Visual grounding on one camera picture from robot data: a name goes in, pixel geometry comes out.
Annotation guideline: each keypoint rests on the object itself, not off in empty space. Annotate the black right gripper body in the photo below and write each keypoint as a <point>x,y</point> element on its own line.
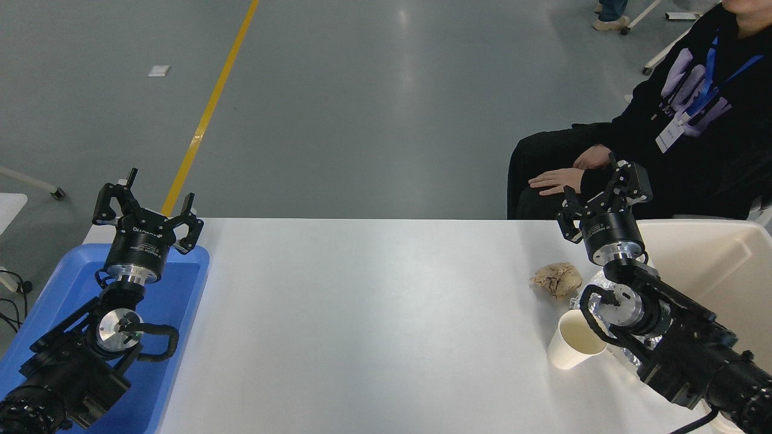
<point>612,230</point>

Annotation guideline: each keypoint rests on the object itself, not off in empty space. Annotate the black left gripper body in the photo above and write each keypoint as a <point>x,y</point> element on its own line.
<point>140,244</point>

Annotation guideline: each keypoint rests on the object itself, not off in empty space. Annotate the white paper cup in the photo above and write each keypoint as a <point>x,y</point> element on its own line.
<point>573,343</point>

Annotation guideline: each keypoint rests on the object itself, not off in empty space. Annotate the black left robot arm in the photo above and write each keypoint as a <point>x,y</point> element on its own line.
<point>66,367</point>

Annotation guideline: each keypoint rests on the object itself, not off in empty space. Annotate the person's left hand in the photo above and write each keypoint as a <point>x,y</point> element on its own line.
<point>558,181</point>

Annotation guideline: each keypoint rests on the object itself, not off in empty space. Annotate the person's right hand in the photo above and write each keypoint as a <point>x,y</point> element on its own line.
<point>594,158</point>

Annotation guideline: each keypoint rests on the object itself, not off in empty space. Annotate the person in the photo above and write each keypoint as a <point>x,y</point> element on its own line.
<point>681,175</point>
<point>612,23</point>

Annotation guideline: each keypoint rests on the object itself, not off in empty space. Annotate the silver foil tray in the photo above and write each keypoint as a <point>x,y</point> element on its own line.
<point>590,288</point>

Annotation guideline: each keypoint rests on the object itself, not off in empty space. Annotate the crumpled tan paper ball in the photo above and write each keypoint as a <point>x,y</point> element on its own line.
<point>556,280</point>

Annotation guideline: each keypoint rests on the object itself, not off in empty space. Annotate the blue plastic tray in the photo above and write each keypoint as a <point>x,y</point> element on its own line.
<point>175,301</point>

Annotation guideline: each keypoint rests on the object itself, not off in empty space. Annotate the white leg with castor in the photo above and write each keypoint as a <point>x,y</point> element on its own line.
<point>33,182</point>

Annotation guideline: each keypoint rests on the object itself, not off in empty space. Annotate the white side table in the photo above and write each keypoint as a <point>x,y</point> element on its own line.
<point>11,211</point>

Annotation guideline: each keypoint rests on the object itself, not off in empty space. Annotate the large pale bin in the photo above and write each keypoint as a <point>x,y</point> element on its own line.
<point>724,265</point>

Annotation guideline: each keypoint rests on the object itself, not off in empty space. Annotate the white wheeled furniture base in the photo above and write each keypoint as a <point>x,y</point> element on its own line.
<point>663,54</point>

